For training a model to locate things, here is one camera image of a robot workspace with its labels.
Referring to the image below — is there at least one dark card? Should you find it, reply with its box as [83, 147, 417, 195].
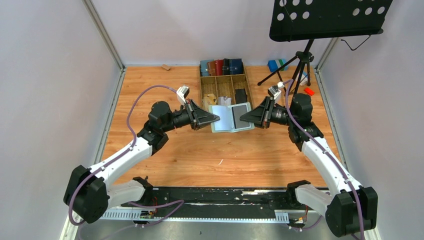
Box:
[231, 105, 251, 130]

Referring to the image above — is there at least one green card holder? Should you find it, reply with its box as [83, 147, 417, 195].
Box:
[208, 102, 255, 133]

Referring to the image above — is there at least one grey credit card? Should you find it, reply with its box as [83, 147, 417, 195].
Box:
[217, 96, 232, 106]

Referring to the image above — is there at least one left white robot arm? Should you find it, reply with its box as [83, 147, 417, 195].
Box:
[63, 99, 220, 224]

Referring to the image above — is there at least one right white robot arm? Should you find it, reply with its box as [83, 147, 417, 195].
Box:
[239, 93, 378, 237]

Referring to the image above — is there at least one gold cards pile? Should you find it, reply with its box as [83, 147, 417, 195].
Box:
[202, 93, 218, 108]

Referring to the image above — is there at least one black card in tray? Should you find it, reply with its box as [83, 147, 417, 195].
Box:
[234, 88, 248, 104]

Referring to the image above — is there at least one red small block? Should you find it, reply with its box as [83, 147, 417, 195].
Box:
[304, 87, 315, 96]

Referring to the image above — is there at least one white blue small object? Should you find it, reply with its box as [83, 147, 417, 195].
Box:
[299, 72, 308, 86]

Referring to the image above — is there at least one wicker tray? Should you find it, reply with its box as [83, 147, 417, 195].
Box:
[197, 62, 254, 110]

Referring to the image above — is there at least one light blue wallet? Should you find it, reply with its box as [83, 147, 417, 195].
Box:
[200, 59, 215, 77]

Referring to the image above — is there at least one blue green white block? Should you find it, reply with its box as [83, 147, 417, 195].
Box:
[267, 58, 289, 73]

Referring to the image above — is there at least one brown wallet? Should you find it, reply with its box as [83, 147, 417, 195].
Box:
[207, 60, 217, 76]

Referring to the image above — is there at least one small cardboard piece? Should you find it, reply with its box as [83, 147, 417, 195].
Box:
[161, 64, 171, 71]

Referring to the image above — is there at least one dark blue wallet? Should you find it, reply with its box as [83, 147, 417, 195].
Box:
[229, 58, 244, 75]

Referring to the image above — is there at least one black wallet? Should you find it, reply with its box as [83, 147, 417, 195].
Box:
[222, 58, 231, 76]

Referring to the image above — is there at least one red wallet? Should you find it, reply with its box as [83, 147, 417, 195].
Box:
[215, 59, 224, 76]

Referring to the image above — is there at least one black music stand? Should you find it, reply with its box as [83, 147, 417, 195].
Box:
[257, 0, 392, 92]

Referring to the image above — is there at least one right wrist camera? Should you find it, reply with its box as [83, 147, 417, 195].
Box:
[267, 81, 286, 102]

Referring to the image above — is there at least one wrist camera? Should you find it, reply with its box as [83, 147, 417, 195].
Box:
[267, 81, 286, 102]
[176, 85, 190, 105]

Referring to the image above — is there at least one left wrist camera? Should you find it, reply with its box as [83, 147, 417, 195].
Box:
[176, 85, 190, 105]

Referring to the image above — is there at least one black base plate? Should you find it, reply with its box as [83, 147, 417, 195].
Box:
[136, 186, 315, 220]

